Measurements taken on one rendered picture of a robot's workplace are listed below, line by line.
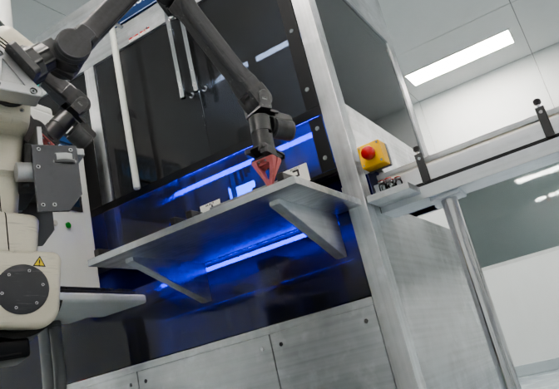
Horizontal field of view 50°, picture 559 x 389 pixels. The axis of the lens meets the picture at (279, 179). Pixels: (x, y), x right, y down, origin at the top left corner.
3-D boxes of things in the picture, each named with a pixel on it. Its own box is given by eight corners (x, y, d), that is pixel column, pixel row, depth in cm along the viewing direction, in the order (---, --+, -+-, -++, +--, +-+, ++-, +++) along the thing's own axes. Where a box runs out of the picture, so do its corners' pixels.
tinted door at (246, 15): (213, 155, 209) (184, 13, 228) (321, 106, 191) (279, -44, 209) (212, 155, 209) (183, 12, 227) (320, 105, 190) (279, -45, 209)
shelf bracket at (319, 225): (338, 259, 177) (327, 217, 181) (347, 256, 176) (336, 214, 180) (279, 251, 149) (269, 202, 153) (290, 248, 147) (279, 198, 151)
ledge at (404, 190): (384, 209, 188) (383, 203, 188) (424, 194, 182) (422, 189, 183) (368, 203, 176) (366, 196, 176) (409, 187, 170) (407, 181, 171)
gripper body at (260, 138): (286, 160, 161) (281, 135, 164) (264, 147, 153) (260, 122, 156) (266, 168, 164) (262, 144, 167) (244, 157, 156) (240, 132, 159)
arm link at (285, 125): (242, 103, 168) (258, 87, 162) (276, 110, 175) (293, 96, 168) (247, 141, 164) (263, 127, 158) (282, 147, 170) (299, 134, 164)
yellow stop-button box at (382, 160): (371, 174, 184) (365, 152, 186) (393, 165, 181) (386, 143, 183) (362, 169, 177) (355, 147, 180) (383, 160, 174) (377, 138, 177)
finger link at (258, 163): (291, 186, 158) (285, 155, 161) (276, 179, 152) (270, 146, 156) (269, 195, 161) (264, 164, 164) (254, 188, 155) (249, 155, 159)
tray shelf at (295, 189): (193, 273, 213) (191, 267, 214) (372, 209, 183) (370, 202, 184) (87, 266, 173) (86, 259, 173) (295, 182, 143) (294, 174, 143)
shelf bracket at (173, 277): (205, 302, 199) (197, 264, 203) (211, 300, 198) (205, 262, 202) (131, 303, 170) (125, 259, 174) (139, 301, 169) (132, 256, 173)
